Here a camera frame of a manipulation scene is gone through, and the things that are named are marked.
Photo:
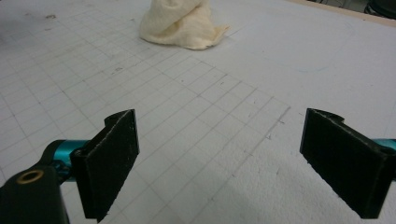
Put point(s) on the cream cloth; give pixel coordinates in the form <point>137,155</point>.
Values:
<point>177,25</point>

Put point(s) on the white grid foam mat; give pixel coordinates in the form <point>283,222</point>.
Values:
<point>218,124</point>

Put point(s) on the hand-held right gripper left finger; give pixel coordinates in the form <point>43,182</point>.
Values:
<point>107,161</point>

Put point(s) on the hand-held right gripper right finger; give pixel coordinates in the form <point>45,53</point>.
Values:
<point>345,161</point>

